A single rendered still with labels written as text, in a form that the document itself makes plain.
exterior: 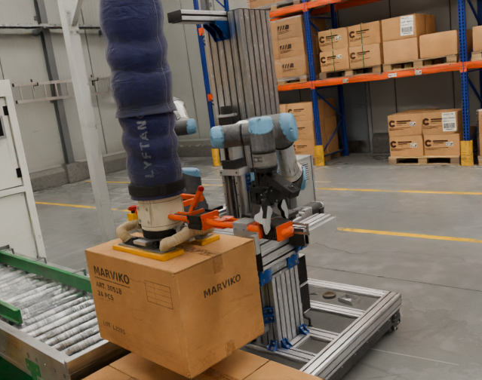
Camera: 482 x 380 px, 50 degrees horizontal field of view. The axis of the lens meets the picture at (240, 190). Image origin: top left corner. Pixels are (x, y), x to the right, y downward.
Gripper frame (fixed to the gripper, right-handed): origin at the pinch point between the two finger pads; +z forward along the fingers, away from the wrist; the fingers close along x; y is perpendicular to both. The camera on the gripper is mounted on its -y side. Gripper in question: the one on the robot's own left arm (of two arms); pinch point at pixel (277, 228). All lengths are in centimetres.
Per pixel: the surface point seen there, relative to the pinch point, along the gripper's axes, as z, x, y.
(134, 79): -52, 8, 52
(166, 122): -36, -1, 49
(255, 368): 66, -12, 31
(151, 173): -18, 8, 53
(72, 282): 63, -20, 194
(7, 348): 73, 36, 165
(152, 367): 66, 11, 70
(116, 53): -62, 11, 57
